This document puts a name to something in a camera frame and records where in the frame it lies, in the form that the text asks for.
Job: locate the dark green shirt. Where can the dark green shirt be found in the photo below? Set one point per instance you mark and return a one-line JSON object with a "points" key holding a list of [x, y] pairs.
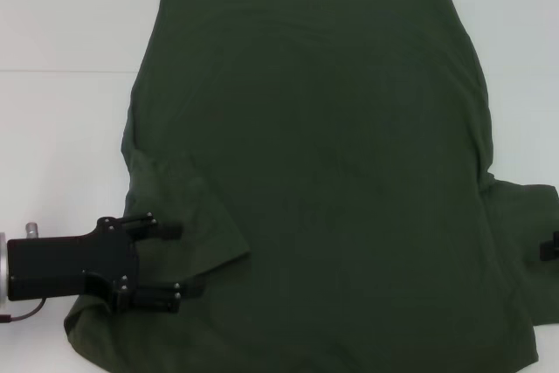
{"points": [[305, 137]]}

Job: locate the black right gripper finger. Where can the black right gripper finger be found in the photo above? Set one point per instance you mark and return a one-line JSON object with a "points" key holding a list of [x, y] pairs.
{"points": [[551, 246]]}

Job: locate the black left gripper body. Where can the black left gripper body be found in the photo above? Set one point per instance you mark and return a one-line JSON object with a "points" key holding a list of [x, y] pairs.
{"points": [[70, 264]]}

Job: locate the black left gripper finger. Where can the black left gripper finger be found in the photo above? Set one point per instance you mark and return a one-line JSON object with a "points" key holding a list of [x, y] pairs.
{"points": [[157, 229], [166, 296]]}

